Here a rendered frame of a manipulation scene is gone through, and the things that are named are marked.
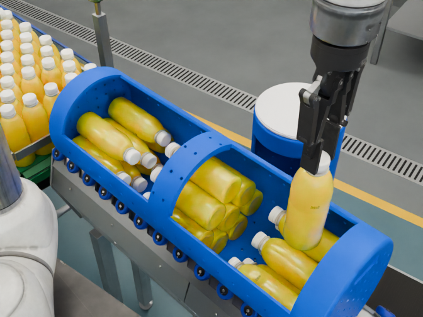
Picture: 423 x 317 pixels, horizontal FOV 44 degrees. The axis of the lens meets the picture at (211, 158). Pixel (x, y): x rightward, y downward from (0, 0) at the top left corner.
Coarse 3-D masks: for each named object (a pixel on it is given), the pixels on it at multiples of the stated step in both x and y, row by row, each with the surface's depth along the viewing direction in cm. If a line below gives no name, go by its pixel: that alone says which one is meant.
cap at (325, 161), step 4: (324, 152) 84; (324, 156) 84; (328, 156) 84; (320, 160) 83; (324, 160) 83; (328, 160) 83; (320, 164) 82; (324, 164) 82; (328, 164) 83; (320, 168) 83; (324, 168) 83; (320, 172) 84
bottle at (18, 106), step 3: (15, 99) 156; (3, 102) 154; (6, 102) 154; (9, 102) 154; (12, 102) 154; (15, 102) 156; (18, 102) 156; (0, 105) 156; (15, 105) 155; (18, 105) 156; (21, 105) 158; (15, 108) 155; (18, 108) 156; (21, 108) 157; (18, 111) 156; (21, 111) 157; (21, 114) 157; (21, 117) 158
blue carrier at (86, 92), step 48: (96, 96) 146; (144, 96) 150; (192, 144) 118; (144, 192) 144; (288, 192) 126; (192, 240) 112; (240, 240) 132; (384, 240) 100; (240, 288) 107; (336, 288) 94
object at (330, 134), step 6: (324, 126) 82; (330, 126) 81; (336, 126) 80; (324, 132) 82; (330, 132) 82; (336, 132) 81; (324, 138) 83; (330, 138) 82; (336, 138) 81; (324, 144) 84; (330, 144) 83; (336, 144) 83; (324, 150) 85; (330, 150) 84; (330, 156) 84
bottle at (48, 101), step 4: (56, 92) 157; (44, 96) 158; (48, 96) 157; (52, 96) 157; (56, 96) 157; (44, 100) 158; (48, 100) 157; (52, 100) 157; (44, 104) 158; (48, 104) 157; (52, 104) 157; (48, 108) 158; (48, 112) 159; (48, 116) 160; (48, 120) 162
